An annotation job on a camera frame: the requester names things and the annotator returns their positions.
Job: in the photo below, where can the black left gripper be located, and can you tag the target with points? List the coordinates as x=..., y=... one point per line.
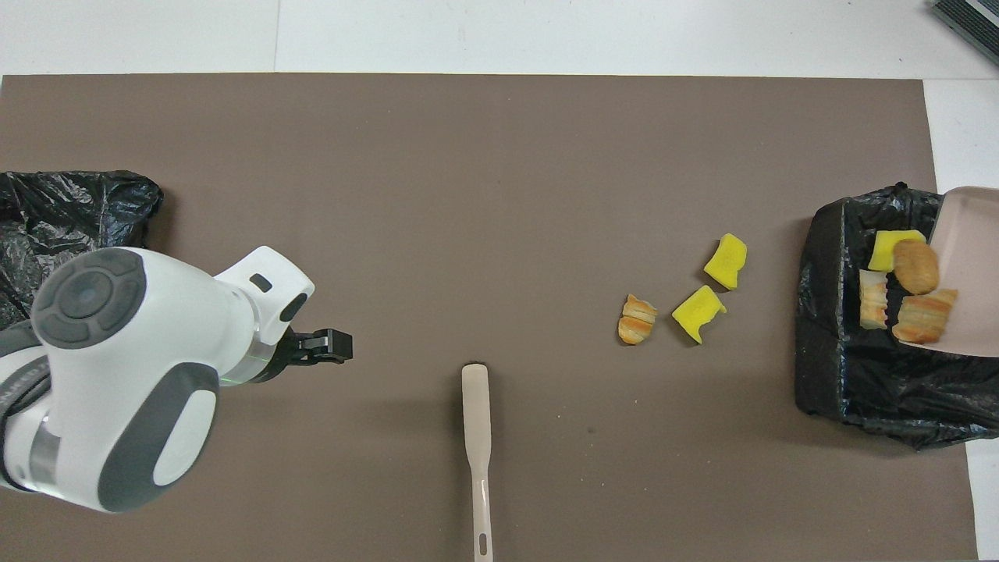
x=287, y=355

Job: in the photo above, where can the beige hand brush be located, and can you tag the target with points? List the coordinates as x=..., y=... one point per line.
x=476, y=414

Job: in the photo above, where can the small striped croissant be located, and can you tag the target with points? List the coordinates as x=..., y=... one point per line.
x=638, y=320

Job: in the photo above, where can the yellow sponge piece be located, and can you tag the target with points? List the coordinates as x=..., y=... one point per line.
x=886, y=246
x=697, y=312
x=727, y=261

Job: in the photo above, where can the brown oval cookie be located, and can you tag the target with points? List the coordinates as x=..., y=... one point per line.
x=917, y=267

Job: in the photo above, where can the striped orange croissant piece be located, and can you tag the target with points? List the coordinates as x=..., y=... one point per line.
x=925, y=318

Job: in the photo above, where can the beige plastic dustpan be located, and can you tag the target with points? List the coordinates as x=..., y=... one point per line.
x=972, y=257

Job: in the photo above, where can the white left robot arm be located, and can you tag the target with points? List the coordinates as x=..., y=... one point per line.
x=140, y=375

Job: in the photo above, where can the black bag lined bin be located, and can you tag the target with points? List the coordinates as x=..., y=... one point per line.
x=78, y=211
x=843, y=375

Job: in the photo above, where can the brown table mat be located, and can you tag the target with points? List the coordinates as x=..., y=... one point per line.
x=312, y=117

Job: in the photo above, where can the grey ribbed device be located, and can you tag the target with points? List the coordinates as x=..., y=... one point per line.
x=972, y=23

